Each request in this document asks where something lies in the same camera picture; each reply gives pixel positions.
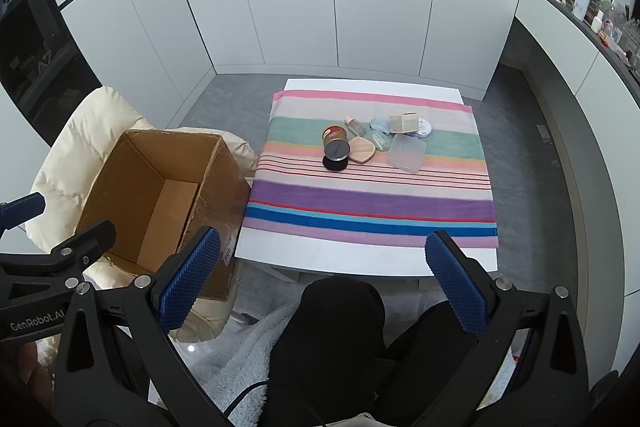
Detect person's legs in black pants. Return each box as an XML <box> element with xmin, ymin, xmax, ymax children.
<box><xmin>267</xmin><ymin>276</ymin><xmax>501</xmax><ymax>427</ymax></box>

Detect white square container lid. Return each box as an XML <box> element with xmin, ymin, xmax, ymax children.
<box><xmin>386</xmin><ymin>133</ymin><xmax>427</xmax><ymax>174</ymax></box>

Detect cream padded armchair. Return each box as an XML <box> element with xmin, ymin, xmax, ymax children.
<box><xmin>25</xmin><ymin>86</ymin><xmax>261</xmax><ymax>343</ymax></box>

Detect white curved counter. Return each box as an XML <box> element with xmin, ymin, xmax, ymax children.
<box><xmin>514</xmin><ymin>0</ymin><xmax>640</xmax><ymax>375</ymax></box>

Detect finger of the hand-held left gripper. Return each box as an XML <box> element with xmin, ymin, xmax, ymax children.
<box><xmin>0</xmin><ymin>219</ymin><xmax>117</xmax><ymax>293</ymax></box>
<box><xmin>0</xmin><ymin>193</ymin><xmax>47</xmax><ymax>238</ymax></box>

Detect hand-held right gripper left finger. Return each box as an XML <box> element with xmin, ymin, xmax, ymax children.
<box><xmin>52</xmin><ymin>227</ymin><xmax>233</xmax><ymax>427</ymax></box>

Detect black cable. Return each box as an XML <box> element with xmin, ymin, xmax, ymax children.
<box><xmin>222</xmin><ymin>379</ymin><xmax>274</xmax><ymax>419</ymax></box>

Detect fluffy pale blue robe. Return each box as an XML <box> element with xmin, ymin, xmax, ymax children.
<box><xmin>175</xmin><ymin>301</ymin><xmax>312</xmax><ymax>427</ymax></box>

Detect brown cardboard box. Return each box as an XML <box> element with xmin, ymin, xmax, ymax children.
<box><xmin>74</xmin><ymin>129</ymin><xmax>251</xmax><ymax>304</ymax></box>

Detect clear plastic container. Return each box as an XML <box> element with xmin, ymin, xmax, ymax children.
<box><xmin>601</xmin><ymin>19</ymin><xmax>624</xmax><ymax>51</ymax></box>

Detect striped colourful blanket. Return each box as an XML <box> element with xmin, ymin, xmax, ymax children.
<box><xmin>242</xmin><ymin>89</ymin><xmax>501</xmax><ymax>251</ymax></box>

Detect round tan compact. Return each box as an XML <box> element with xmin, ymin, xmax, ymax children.
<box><xmin>347</xmin><ymin>136</ymin><xmax>376</xmax><ymax>165</ymax></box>

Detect black glass cabinet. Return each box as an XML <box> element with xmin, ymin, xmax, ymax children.
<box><xmin>0</xmin><ymin>0</ymin><xmax>104</xmax><ymax>148</ymax></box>

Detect red jar with gold lid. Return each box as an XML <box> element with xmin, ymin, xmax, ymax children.
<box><xmin>321</xmin><ymin>125</ymin><xmax>351</xmax><ymax>148</ymax></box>

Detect small beige box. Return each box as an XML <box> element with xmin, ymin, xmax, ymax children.
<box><xmin>389</xmin><ymin>111</ymin><xmax>420</xmax><ymax>134</ymax></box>

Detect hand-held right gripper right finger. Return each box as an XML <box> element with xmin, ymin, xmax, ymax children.
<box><xmin>395</xmin><ymin>229</ymin><xmax>591</xmax><ymax>427</ymax></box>

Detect person's left hand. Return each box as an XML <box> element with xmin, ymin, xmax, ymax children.
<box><xmin>0</xmin><ymin>341</ymin><xmax>55</xmax><ymax>414</ymax></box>

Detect black round puff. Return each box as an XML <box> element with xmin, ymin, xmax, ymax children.
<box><xmin>322</xmin><ymin>139</ymin><xmax>354</xmax><ymax>172</ymax></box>

